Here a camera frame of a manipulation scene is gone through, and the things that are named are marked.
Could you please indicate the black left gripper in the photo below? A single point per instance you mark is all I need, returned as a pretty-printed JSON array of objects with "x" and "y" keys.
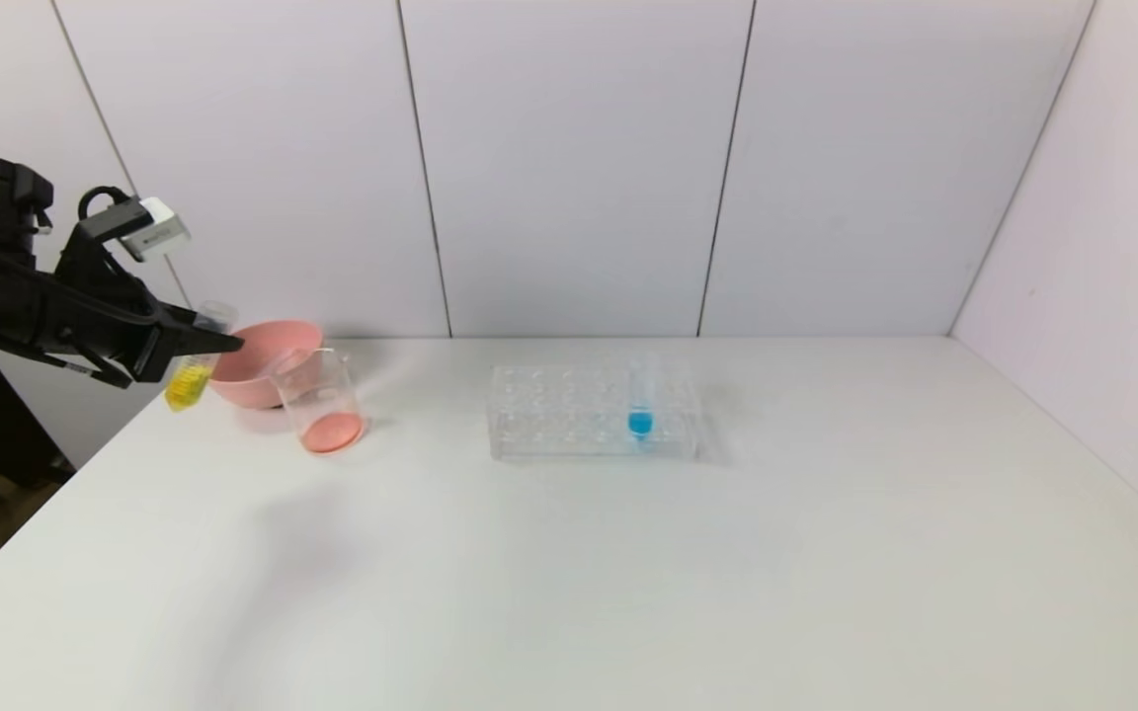
[{"x": 152, "y": 348}]

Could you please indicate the test tube with yellow pigment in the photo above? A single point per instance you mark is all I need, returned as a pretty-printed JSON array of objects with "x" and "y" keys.
[{"x": 189, "y": 385}]

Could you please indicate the clear glass beaker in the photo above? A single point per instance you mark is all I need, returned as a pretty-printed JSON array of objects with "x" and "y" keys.
[{"x": 327, "y": 420}]

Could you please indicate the clear acrylic test tube rack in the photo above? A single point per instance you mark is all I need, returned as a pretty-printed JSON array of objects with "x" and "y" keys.
[{"x": 569, "y": 434}]

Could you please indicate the test tube with blue pigment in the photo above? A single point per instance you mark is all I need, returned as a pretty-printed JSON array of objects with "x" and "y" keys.
[{"x": 640, "y": 423}]

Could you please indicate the pink plastic bowl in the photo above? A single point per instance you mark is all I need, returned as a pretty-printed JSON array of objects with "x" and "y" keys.
[{"x": 278, "y": 370}]

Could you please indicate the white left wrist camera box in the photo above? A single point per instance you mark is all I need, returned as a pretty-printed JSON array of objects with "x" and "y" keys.
[{"x": 159, "y": 229}]

